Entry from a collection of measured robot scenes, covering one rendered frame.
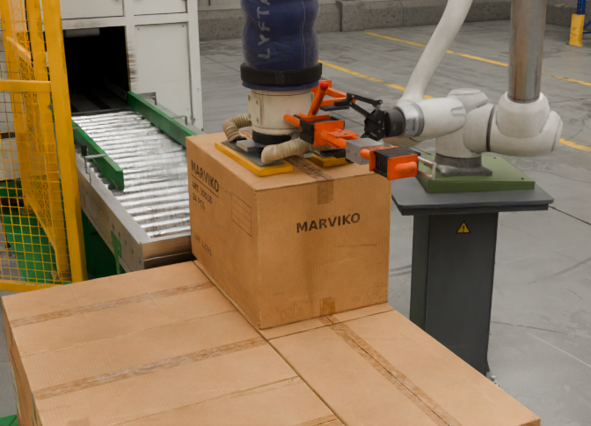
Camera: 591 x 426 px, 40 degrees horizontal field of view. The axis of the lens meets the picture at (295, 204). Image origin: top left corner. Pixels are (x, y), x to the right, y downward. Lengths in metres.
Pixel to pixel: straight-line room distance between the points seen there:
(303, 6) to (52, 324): 1.10
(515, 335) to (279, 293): 1.47
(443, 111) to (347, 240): 0.43
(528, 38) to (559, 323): 1.44
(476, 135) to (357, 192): 0.64
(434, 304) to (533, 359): 0.58
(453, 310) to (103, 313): 1.20
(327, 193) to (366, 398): 0.55
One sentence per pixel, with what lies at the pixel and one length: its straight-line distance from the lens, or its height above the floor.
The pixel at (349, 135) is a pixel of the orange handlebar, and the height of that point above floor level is 1.09.
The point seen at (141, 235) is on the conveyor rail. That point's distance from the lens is 2.77.
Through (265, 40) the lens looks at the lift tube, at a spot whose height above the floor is 1.29.
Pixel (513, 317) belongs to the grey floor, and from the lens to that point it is 3.57.
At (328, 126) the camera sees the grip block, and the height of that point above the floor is 1.09.
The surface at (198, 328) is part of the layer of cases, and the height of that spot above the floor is 0.54.
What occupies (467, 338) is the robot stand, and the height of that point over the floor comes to 0.20.
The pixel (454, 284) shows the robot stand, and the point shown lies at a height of 0.41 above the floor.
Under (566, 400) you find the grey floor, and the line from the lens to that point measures 3.06.
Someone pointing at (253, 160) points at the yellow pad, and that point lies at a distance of 2.22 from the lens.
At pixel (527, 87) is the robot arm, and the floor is 1.10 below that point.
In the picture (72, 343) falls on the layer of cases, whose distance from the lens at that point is 2.24.
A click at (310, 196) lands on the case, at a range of 2.12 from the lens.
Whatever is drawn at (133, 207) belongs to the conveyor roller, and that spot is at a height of 0.53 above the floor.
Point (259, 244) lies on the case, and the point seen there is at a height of 0.80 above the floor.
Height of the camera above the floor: 1.58
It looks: 19 degrees down
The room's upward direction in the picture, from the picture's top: 1 degrees counter-clockwise
